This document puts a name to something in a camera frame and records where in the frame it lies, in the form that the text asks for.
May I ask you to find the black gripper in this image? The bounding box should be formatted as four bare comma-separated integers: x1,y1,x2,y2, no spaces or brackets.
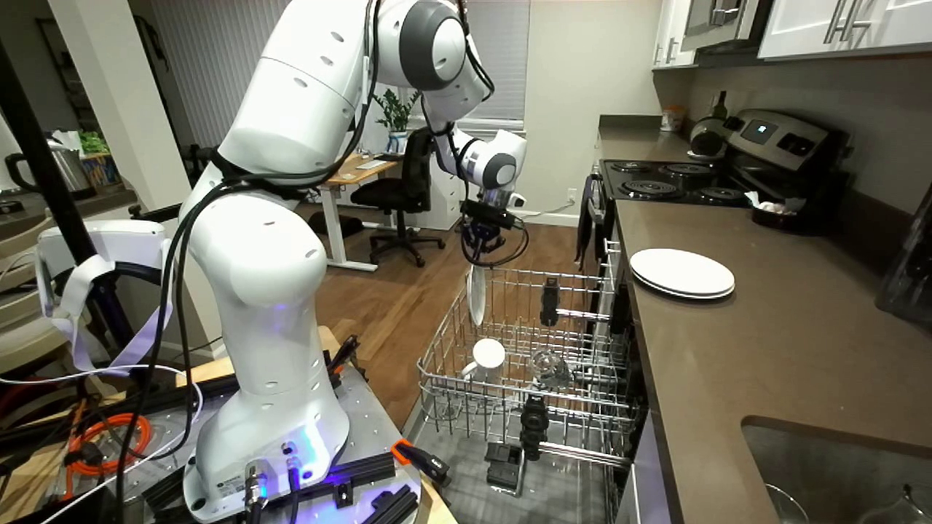
458,196,518,279

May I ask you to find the clear wine glass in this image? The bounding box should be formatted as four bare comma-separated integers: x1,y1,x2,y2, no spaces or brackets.
529,347,576,394

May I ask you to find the stainless dishwasher door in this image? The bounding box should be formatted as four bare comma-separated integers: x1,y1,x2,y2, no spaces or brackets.
401,406,650,524

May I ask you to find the white drawer unit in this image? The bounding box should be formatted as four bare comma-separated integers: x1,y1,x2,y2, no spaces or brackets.
426,139,490,234

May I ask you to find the white mug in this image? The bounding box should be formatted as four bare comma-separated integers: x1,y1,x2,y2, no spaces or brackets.
458,336,510,385

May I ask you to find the black office chair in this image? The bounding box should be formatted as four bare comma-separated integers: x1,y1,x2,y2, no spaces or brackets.
347,122,459,270

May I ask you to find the white desk wooden top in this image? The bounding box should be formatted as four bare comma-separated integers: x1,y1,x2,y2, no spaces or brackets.
307,151,410,276

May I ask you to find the small black clamp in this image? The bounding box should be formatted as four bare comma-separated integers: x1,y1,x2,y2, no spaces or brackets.
327,331,363,381

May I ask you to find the green potted plant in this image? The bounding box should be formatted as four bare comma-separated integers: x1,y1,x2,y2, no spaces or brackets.
375,84,423,158

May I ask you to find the metal robot mounting table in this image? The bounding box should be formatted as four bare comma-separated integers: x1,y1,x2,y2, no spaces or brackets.
0,323,462,524

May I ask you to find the black plastic block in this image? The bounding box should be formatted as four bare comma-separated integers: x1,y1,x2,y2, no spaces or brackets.
483,439,529,492

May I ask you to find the black orange clamp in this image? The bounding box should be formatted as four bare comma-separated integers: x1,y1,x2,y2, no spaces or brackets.
390,438,455,490

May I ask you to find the black bar clamp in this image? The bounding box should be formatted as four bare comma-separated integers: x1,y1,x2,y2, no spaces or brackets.
323,449,401,508
359,481,423,524

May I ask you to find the black kettle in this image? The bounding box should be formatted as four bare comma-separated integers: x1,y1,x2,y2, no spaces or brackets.
684,87,736,163

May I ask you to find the wooden board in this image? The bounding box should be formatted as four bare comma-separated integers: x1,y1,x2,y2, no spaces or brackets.
171,323,344,394

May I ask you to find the narrow white upper cabinet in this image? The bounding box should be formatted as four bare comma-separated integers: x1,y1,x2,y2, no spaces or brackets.
650,0,700,69

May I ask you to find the white crumpled paper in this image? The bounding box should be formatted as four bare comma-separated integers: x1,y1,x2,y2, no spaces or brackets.
742,187,810,219

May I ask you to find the black tray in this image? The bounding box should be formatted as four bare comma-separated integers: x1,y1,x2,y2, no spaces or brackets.
752,199,826,240

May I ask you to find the dark range hood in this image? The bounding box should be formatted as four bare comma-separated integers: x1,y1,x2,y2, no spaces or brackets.
682,0,778,52

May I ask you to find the steel kitchen sink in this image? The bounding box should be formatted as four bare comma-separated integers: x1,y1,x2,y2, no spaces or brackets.
739,413,932,524

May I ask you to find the cluttered bookshelf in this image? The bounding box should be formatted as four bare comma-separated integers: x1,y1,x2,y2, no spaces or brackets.
39,120,125,200

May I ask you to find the black stand pole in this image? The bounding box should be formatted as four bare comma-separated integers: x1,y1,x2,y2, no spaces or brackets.
0,39,133,358

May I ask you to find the wire dishwasher rack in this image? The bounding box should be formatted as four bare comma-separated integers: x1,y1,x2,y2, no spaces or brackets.
413,264,650,473

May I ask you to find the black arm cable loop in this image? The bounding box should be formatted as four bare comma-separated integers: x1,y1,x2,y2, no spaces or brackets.
344,0,500,187

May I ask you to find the black cable bundle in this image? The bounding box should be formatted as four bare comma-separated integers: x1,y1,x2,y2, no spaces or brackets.
106,142,304,524

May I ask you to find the white upper cabinet with handles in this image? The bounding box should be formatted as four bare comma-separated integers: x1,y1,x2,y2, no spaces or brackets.
754,0,932,64

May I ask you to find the lavender flat strap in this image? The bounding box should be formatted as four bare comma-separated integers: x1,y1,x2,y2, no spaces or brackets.
36,253,183,385

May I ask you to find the orange cable reel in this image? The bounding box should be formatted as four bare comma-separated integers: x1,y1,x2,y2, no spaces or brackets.
59,409,159,486

